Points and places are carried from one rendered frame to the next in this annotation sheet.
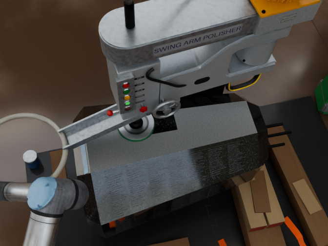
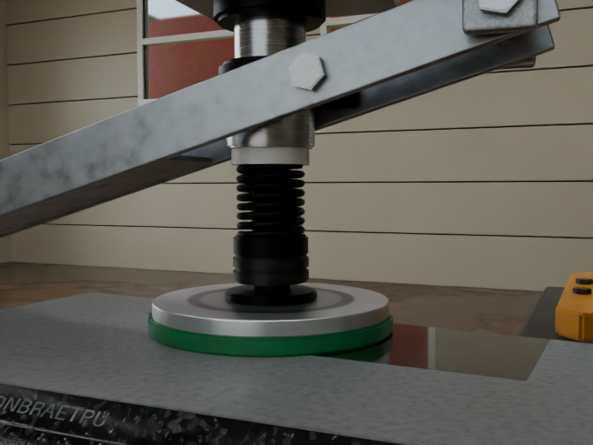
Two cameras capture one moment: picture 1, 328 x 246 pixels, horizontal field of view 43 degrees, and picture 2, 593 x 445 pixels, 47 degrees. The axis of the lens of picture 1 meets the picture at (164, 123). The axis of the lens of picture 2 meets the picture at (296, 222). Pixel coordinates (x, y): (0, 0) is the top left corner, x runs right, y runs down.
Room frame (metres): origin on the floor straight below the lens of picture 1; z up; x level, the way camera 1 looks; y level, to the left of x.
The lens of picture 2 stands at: (0.70, -0.27, 0.95)
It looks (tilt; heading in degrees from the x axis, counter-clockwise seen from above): 3 degrees down; 42
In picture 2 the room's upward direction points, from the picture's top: straight up
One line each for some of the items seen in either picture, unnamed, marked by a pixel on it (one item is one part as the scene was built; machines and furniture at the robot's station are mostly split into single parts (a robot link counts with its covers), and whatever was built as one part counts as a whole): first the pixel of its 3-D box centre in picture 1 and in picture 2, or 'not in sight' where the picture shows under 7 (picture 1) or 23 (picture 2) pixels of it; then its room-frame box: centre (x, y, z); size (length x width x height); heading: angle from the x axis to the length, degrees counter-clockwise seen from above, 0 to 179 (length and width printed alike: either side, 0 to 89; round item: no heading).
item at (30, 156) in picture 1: (31, 159); not in sight; (1.17, 0.97, 0.08); 0.10 x 0.10 x 0.13
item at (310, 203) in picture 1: (306, 196); not in sight; (1.01, -1.06, 0.13); 0.25 x 0.10 x 0.01; 26
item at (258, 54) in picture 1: (256, 40); not in sight; (1.40, -0.44, 1.34); 0.19 x 0.19 x 0.20
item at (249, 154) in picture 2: not in sight; (270, 145); (1.14, 0.16, 0.99); 0.07 x 0.07 x 0.04
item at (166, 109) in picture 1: (164, 103); not in sight; (1.08, 0.01, 1.20); 0.15 x 0.10 x 0.15; 113
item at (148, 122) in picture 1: (135, 123); (271, 305); (1.14, 0.16, 0.84); 0.21 x 0.21 x 0.01
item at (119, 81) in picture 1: (126, 94); not in sight; (1.01, 0.18, 1.37); 0.08 x 0.03 x 0.28; 113
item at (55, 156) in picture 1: (58, 165); not in sight; (1.16, 0.78, 0.02); 0.25 x 0.10 x 0.01; 18
